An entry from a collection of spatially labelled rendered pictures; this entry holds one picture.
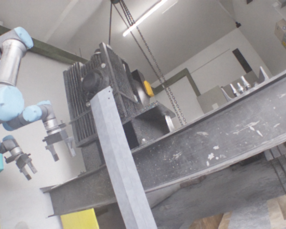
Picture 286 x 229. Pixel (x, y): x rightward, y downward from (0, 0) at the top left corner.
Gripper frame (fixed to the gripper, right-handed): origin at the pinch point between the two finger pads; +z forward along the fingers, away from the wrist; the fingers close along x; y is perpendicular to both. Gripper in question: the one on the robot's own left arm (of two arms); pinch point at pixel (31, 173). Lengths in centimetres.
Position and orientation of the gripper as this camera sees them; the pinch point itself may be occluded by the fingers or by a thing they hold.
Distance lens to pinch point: 137.1
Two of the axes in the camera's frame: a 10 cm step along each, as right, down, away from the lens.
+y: 3.4, -2.3, 9.1
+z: 6.2, 7.8, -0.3
